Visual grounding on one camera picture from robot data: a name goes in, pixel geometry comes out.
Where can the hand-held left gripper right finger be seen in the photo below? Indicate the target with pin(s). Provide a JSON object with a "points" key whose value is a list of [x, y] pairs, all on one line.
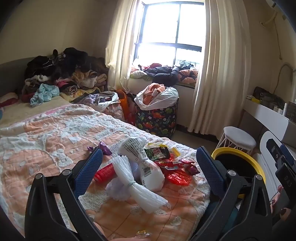
{"points": [[209, 171]]}

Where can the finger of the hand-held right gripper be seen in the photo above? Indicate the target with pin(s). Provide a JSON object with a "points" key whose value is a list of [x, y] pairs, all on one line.
{"points": [[288, 153], [274, 150]]}

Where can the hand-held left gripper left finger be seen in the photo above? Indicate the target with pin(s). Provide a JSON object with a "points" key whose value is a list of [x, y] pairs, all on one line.
{"points": [[90, 170]]}

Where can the purple snack packet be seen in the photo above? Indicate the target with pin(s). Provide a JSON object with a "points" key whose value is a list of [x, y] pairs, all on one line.
{"points": [[192, 169]]}

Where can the red plastic wrapper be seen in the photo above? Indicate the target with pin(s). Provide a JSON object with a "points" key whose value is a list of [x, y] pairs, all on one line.
{"points": [[178, 179]]}

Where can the yellow rimmed black bin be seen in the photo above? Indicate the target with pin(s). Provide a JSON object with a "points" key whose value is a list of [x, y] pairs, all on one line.
{"points": [[233, 150]]}

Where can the white foam net bundle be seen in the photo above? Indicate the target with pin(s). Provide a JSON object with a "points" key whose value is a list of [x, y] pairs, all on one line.
{"points": [[138, 192]]}

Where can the yellow white wrapper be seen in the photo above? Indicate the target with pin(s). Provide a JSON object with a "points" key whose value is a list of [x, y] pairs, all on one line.
{"points": [[161, 144]]}

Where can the white printed plastic bag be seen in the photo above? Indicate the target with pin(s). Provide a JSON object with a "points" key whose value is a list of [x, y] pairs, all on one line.
{"points": [[150, 176]]}

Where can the person's right hand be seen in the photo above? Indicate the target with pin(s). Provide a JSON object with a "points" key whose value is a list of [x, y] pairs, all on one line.
{"points": [[281, 201]]}

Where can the red plastic bottle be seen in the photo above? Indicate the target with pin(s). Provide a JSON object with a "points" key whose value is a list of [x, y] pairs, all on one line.
{"points": [[104, 173]]}

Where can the shiny purple wrapper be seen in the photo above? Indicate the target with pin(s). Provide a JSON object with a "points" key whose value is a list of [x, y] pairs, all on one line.
{"points": [[103, 148]]}

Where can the white desk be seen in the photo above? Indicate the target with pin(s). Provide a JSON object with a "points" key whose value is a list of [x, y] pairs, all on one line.
{"points": [[266, 115]]}

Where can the red snack packet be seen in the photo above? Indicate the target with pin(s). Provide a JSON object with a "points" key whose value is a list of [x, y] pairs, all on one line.
{"points": [[171, 165]]}

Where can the white bottle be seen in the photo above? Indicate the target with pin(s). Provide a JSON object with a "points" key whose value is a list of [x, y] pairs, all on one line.
{"points": [[285, 109]]}

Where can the orange white printed blanket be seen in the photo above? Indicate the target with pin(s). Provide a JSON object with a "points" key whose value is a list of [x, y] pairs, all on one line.
{"points": [[46, 143]]}

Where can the dark bag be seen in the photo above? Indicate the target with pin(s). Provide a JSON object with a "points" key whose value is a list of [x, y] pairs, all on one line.
{"points": [[266, 96]]}

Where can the dark snack packet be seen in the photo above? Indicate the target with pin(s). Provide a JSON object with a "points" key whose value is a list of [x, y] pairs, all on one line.
{"points": [[156, 153]]}

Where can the pink floral bag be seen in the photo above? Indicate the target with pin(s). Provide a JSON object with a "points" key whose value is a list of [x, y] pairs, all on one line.
{"points": [[113, 111]]}

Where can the dinosaur print laundry bag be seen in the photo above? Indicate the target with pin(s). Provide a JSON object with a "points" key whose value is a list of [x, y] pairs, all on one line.
{"points": [[157, 122]]}

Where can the white grey garment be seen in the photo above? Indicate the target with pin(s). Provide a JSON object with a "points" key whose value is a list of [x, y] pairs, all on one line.
{"points": [[106, 99]]}

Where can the orange bag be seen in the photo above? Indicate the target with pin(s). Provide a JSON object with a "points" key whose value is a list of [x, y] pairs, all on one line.
{"points": [[122, 102]]}

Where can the clear candy wrapper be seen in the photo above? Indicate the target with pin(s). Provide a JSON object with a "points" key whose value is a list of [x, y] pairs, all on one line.
{"points": [[142, 234]]}

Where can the beige bed sheet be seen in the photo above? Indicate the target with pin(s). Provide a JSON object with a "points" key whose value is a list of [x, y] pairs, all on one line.
{"points": [[23, 111]]}

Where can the light blue cloth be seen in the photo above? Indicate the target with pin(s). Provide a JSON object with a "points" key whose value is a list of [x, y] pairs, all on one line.
{"points": [[45, 92]]}

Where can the orange black patterned blanket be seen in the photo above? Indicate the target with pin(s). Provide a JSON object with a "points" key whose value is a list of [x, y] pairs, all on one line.
{"points": [[188, 76]]}

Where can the cream curtain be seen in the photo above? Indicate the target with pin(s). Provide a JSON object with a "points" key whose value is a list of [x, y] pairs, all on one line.
{"points": [[122, 34], [219, 69]]}

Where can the orange towel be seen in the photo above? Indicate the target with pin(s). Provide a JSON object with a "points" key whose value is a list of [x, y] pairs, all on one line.
{"points": [[152, 91]]}

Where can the dark jacket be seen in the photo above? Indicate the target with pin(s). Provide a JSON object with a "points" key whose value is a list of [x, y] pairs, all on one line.
{"points": [[161, 75]]}

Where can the pink cloth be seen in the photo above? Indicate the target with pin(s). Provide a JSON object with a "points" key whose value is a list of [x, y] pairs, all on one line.
{"points": [[8, 99]]}

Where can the pile of clothes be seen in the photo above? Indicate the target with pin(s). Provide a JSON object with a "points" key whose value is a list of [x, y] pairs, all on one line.
{"points": [[69, 62]]}

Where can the grey bed headboard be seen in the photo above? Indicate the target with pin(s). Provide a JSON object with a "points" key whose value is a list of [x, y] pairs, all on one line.
{"points": [[11, 74]]}

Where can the dark framed window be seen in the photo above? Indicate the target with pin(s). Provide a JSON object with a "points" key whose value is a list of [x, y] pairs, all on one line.
{"points": [[161, 44]]}

